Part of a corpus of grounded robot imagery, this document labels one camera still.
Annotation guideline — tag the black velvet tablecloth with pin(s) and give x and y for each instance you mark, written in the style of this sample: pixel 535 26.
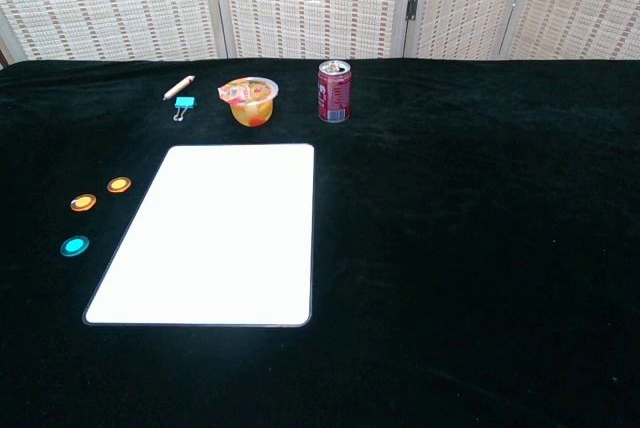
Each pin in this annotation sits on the black velvet tablecloth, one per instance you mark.
pixel 450 248

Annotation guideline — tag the black screen hinge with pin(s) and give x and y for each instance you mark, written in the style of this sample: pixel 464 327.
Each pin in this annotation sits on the black screen hinge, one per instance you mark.
pixel 412 8

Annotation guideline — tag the fruit jelly cup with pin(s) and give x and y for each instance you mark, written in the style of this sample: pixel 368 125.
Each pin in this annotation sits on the fruit jelly cup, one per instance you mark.
pixel 252 105

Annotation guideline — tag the red soda can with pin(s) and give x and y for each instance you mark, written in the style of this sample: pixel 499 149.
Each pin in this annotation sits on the red soda can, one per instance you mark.
pixel 334 95

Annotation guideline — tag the white magnetic board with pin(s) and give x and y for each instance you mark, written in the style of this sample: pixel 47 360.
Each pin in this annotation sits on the white magnetic board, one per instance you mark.
pixel 215 238

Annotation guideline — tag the blue binder clip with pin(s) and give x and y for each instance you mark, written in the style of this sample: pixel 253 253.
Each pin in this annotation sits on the blue binder clip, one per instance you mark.
pixel 185 102

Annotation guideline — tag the blue round magnet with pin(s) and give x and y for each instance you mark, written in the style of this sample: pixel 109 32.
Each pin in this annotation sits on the blue round magnet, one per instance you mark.
pixel 75 246

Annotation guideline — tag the orange round magnet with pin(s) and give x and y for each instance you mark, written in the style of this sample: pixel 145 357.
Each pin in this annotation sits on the orange round magnet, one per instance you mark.
pixel 83 203
pixel 119 185

